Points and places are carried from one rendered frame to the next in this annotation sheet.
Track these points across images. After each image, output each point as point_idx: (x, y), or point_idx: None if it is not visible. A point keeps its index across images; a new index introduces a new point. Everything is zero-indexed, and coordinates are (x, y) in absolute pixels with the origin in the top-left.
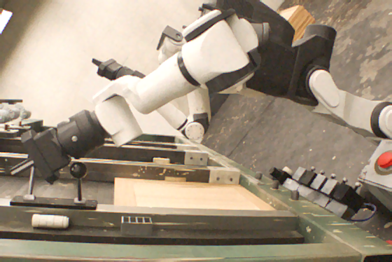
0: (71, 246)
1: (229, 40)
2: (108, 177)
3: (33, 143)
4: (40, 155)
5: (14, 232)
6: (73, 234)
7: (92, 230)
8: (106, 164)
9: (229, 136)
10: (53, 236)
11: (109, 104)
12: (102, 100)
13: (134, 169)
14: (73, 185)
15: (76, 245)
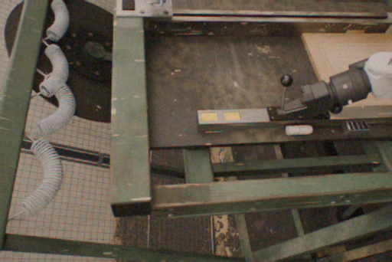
0: (346, 179)
1: None
2: (295, 33)
3: (315, 101)
4: (315, 106)
5: (277, 142)
6: (315, 139)
7: (324, 131)
8: (298, 23)
9: None
10: (302, 141)
11: (387, 77)
12: (383, 76)
13: (321, 25)
14: (271, 49)
15: (348, 177)
